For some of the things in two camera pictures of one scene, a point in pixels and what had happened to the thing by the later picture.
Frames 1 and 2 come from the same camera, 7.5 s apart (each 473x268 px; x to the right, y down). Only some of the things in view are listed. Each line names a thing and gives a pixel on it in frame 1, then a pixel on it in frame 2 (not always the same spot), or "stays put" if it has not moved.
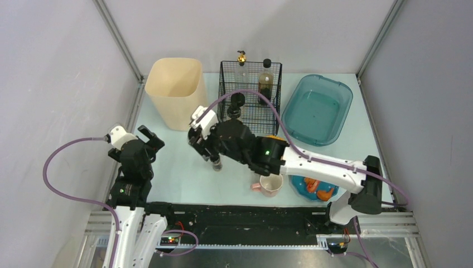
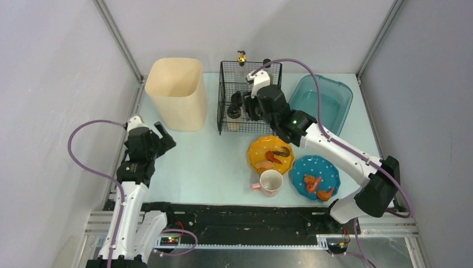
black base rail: x=249 y=223 stays put
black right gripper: x=204 y=142 to x=250 y=105
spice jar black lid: x=233 y=111 stays put
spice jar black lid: x=237 y=99 stays put
